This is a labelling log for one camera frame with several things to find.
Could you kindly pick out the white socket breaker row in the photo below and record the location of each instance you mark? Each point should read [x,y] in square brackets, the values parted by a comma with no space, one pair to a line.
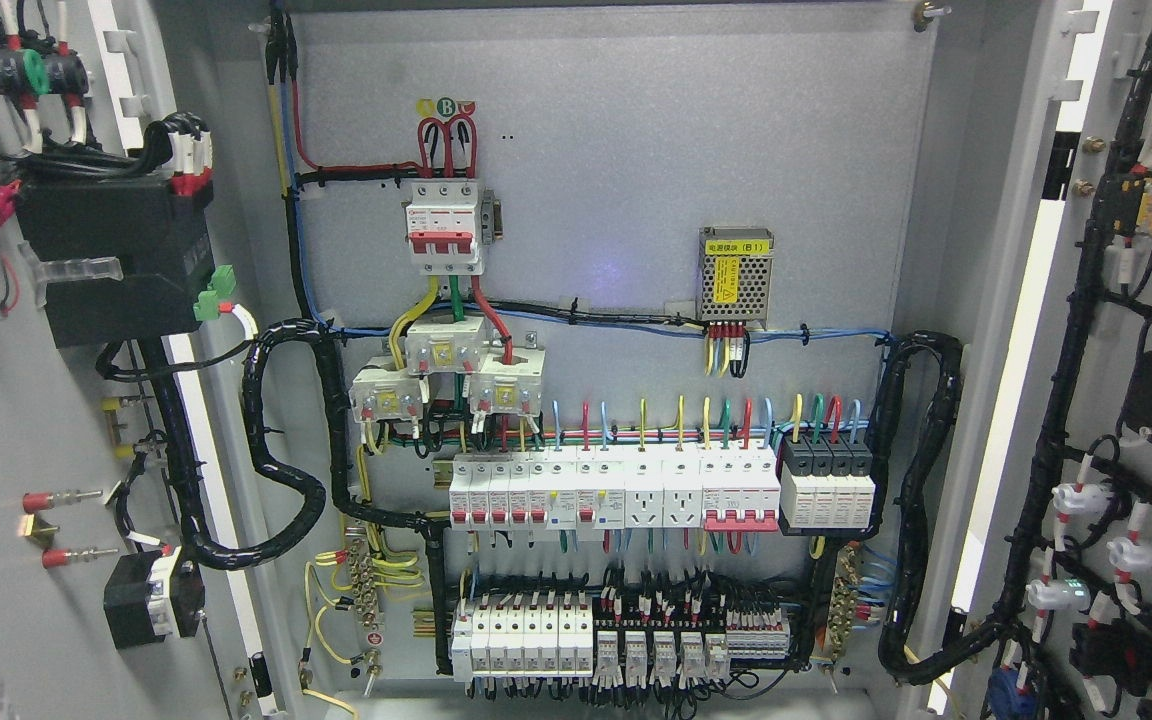
[585,492]

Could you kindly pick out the grey cabinet door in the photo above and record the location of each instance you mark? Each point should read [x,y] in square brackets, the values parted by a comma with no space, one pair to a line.
[56,656]
[1027,589]

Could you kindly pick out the metal mesh power supply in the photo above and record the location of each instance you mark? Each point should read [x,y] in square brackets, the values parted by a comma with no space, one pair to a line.
[734,273]

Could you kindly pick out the black surge protector module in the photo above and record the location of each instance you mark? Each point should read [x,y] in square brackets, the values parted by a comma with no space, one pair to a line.
[826,489]

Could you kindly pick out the red white main breaker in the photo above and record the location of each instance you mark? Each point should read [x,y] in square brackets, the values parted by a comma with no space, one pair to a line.
[449,222]

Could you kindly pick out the black digital power meter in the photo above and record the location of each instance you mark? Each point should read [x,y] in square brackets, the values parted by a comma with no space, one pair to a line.
[121,259]

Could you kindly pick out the white lower relay row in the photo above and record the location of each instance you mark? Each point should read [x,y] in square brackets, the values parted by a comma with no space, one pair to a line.
[620,642]

